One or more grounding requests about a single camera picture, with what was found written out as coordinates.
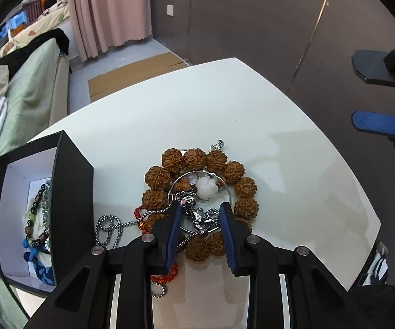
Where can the white wall socket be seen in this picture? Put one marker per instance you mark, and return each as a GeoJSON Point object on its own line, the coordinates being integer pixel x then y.
{"type": "Point", "coordinates": [170, 10]}

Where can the black jewelry box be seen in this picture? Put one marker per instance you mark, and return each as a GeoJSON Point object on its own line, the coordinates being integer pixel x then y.
{"type": "Point", "coordinates": [74, 185]}

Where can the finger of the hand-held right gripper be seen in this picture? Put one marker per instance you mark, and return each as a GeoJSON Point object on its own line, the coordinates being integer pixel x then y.
{"type": "Point", "coordinates": [375, 121]}
{"type": "Point", "coordinates": [372, 68]}

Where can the green sofa with cushions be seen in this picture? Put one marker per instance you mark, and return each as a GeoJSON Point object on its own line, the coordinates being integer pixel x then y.
{"type": "Point", "coordinates": [26, 85]}

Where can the pink curtain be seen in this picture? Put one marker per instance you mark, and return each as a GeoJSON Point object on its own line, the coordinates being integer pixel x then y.
{"type": "Point", "coordinates": [105, 10]}

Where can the printed bed sheet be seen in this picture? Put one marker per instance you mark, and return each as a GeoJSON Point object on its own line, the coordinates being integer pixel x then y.
{"type": "Point", "coordinates": [43, 24]}

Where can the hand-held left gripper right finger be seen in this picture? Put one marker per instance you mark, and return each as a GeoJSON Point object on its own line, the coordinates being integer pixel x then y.
{"type": "Point", "coordinates": [227, 236]}

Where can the black and white cloth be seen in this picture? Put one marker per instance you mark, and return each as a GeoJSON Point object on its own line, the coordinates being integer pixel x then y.
{"type": "Point", "coordinates": [379, 267]}

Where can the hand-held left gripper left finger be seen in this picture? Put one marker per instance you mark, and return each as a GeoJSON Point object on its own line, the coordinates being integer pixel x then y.
{"type": "Point", "coordinates": [171, 233]}

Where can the flat cardboard sheet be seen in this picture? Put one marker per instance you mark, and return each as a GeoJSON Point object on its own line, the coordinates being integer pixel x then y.
{"type": "Point", "coordinates": [132, 73]}

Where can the small silver clasp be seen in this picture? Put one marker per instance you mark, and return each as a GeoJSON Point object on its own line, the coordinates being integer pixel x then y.
{"type": "Point", "coordinates": [218, 145]}

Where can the silver hoop with white flower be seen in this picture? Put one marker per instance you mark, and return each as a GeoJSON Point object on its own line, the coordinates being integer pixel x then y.
{"type": "Point", "coordinates": [206, 186]}

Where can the dark cloth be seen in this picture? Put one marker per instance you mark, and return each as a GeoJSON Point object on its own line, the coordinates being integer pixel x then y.
{"type": "Point", "coordinates": [382, 306]}

